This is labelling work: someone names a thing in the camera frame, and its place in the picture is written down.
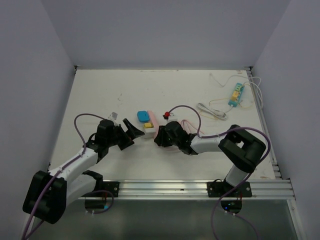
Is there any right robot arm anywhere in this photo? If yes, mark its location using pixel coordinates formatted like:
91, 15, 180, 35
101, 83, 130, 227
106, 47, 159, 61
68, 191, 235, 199
154, 121, 270, 197

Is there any pink power strip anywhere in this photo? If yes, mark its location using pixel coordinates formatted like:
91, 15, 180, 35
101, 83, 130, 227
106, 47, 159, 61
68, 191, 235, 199
146, 109, 206, 152

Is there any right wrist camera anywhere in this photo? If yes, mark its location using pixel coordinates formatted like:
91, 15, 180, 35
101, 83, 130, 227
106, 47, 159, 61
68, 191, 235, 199
163, 111, 178, 124

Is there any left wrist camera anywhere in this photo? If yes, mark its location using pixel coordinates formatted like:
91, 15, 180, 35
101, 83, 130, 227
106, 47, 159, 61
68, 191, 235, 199
107, 112, 118, 125

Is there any teal power strip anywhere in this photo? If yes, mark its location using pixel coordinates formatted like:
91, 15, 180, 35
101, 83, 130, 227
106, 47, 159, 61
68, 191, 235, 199
228, 82, 245, 108

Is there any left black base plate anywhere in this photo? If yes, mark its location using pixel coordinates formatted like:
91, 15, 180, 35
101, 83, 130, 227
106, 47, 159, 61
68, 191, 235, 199
101, 181, 120, 198

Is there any thin white cable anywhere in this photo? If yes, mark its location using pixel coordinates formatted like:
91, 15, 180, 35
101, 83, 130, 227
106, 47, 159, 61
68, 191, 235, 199
208, 72, 264, 108

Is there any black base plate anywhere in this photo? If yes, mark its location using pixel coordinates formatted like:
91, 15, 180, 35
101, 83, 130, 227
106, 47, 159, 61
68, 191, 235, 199
206, 179, 253, 198
101, 181, 120, 198

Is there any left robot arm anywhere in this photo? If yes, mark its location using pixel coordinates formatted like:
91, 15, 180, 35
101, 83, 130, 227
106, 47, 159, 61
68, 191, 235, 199
22, 118, 145, 224

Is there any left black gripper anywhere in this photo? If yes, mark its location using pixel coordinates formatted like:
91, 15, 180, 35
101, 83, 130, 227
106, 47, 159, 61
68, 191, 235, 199
106, 118, 144, 150

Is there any white plug adapter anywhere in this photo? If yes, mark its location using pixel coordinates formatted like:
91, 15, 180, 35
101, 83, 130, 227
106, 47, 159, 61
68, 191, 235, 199
143, 127, 157, 139

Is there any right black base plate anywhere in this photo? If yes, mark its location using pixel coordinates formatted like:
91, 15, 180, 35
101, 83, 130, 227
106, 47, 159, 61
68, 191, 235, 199
206, 179, 253, 198

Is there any blue plug adapter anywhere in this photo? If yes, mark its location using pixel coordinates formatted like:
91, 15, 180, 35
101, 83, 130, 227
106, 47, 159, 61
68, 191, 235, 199
136, 110, 150, 123

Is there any white flat cable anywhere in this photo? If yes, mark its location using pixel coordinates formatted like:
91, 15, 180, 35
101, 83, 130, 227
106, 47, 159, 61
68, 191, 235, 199
196, 102, 227, 120

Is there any yellow plug adapter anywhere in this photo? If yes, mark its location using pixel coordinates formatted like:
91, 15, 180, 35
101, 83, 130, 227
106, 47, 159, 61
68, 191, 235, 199
143, 122, 154, 129

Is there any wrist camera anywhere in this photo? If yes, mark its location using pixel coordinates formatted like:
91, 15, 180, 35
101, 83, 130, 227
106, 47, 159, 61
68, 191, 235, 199
107, 112, 118, 125
163, 111, 178, 124

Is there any aluminium rail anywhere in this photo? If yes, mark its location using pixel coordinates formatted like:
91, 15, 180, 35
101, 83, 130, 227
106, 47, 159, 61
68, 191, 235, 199
32, 179, 293, 200

